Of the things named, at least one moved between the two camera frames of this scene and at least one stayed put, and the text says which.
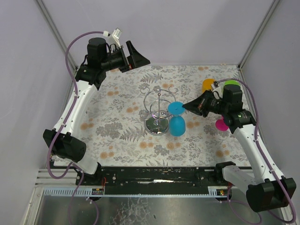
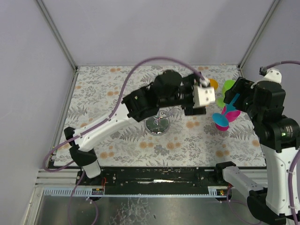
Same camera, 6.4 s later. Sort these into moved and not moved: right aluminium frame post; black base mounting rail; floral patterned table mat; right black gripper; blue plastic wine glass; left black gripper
Moved: right black gripper; blue plastic wine glass; left black gripper
Not moved: floral patterned table mat; right aluminium frame post; black base mounting rail
